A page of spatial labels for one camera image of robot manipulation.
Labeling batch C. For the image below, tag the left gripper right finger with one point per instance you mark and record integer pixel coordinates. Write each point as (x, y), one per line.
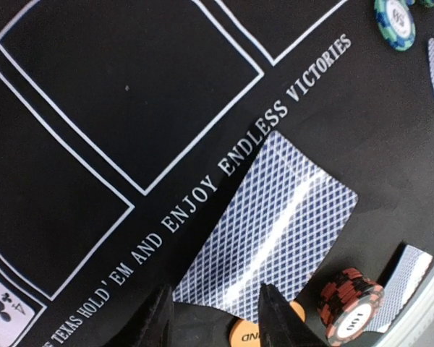
(279, 324)

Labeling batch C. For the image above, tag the red black chip stack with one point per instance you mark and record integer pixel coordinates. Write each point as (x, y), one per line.
(347, 304)

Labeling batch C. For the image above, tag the black poker felt mat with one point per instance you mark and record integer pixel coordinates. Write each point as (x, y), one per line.
(126, 128)

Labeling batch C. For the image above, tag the green poker chip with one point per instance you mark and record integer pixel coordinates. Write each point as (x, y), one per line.
(395, 23)

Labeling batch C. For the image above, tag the queen face card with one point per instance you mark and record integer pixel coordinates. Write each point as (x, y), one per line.
(279, 226)

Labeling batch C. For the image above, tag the four of clubs card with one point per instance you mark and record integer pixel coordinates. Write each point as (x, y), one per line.
(15, 314)

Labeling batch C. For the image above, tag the orange big blind button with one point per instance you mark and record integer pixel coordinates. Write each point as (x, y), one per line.
(244, 334)

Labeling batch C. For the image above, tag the blue fifty poker chip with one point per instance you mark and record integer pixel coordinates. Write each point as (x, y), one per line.
(427, 3)

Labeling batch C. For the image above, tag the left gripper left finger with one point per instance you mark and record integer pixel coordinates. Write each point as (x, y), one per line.
(151, 325)

